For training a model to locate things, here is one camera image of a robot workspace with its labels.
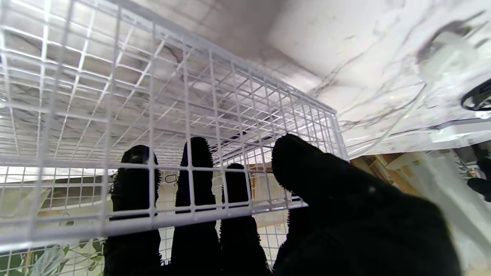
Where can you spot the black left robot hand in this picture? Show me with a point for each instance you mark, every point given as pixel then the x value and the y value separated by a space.
pixel 484 184

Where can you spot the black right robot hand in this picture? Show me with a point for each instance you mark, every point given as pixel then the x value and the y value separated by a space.
pixel 345 230

